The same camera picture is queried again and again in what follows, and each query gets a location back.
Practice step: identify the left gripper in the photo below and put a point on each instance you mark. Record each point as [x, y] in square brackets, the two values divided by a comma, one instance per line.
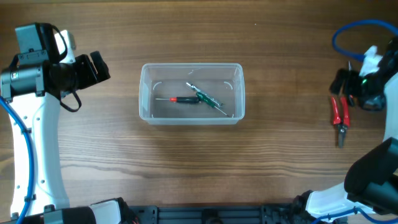
[91, 76]

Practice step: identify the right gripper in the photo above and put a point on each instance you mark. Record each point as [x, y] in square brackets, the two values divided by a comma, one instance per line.
[351, 88]

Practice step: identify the green handled screwdriver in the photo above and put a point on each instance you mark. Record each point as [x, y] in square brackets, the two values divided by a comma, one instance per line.
[210, 103]

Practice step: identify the silver combination wrench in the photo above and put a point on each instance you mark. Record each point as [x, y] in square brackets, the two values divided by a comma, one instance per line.
[215, 101]

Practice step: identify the orange black needle-nose pliers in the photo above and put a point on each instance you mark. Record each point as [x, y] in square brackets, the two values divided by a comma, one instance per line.
[348, 87]

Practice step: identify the black red small screwdriver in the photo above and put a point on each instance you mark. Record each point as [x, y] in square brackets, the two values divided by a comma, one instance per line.
[182, 99]

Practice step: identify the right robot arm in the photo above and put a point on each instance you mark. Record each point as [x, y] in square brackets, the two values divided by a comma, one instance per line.
[370, 185]

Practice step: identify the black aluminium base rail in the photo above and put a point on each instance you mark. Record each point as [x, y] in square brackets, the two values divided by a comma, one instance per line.
[263, 214]

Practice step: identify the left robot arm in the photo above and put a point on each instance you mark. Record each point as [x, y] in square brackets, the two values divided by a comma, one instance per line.
[32, 89]

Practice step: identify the clear plastic container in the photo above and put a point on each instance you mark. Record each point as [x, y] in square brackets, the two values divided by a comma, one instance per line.
[223, 81]

